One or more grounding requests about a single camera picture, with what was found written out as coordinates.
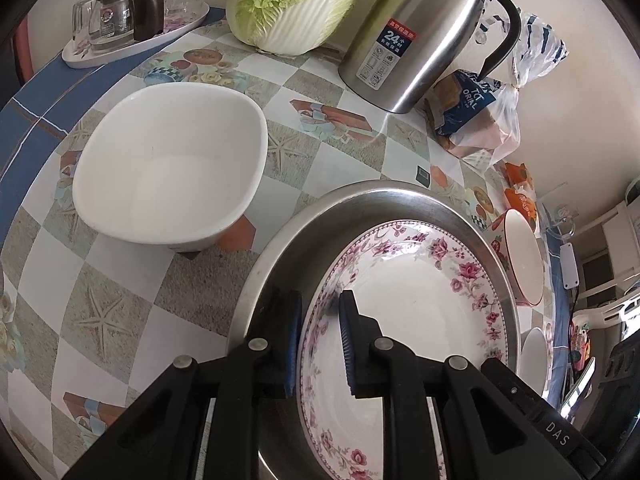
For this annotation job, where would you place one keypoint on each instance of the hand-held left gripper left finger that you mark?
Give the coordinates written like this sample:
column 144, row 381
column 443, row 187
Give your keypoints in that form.
column 292, row 345

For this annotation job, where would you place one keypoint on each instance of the grey tablet device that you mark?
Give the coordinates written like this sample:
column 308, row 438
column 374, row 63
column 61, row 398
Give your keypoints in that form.
column 580, row 390

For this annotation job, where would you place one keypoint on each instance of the white power strip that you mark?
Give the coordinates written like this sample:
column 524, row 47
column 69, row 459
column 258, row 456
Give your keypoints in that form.
column 569, row 265

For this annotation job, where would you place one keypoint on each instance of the pink floral plate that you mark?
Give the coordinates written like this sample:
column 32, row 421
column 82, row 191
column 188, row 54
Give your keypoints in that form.
column 425, row 320

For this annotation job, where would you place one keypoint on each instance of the checkered printed tablecloth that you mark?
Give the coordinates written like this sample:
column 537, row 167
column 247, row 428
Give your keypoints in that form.
column 125, row 310

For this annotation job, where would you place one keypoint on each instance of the napa cabbage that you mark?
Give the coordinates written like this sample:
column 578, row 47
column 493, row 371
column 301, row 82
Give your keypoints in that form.
column 295, row 10

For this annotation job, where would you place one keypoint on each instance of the stainless steel thermos jug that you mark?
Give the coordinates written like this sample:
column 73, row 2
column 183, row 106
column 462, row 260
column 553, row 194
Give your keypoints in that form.
column 415, row 35

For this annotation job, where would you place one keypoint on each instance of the small white bowl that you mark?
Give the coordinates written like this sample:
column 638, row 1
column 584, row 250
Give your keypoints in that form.
column 170, row 175

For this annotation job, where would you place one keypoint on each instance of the black bulky object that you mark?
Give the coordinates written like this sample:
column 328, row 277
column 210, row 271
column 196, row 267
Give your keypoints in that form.
column 625, row 385

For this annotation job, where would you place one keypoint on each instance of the white oval tray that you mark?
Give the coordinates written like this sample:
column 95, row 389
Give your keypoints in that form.
column 150, row 42

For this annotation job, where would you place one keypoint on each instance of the glass teapot with dark lid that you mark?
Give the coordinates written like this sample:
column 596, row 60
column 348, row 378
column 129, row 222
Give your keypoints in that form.
column 140, row 5

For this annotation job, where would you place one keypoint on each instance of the large stainless steel basin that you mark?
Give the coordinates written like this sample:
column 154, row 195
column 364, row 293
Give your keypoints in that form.
column 280, row 260

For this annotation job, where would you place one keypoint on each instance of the white plastic cutout chair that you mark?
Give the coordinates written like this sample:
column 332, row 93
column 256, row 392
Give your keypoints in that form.
column 600, row 312

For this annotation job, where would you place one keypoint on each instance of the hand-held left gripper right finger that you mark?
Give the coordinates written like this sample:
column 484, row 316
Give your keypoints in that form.
column 347, row 340

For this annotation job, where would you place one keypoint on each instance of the bagged sliced bread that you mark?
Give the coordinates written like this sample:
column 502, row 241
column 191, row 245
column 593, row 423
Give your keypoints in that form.
column 470, row 110

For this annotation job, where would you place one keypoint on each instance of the pink colourful object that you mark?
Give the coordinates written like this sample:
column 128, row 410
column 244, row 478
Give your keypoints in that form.
column 580, row 345

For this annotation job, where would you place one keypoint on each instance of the orange snack packet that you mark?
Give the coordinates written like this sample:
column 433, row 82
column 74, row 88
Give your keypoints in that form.
column 522, row 202
column 520, row 172

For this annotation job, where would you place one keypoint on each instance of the pale blue bowl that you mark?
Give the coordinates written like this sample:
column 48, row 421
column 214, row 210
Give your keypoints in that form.
column 535, row 360

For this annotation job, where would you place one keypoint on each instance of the clear glass mug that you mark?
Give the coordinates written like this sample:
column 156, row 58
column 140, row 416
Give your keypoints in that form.
column 562, row 210

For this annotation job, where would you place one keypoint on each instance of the strawberry print bowl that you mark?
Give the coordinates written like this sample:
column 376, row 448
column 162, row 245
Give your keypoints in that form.
column 522, row 255

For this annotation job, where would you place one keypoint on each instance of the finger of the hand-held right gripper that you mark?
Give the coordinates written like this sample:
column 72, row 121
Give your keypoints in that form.
column 510, row 385

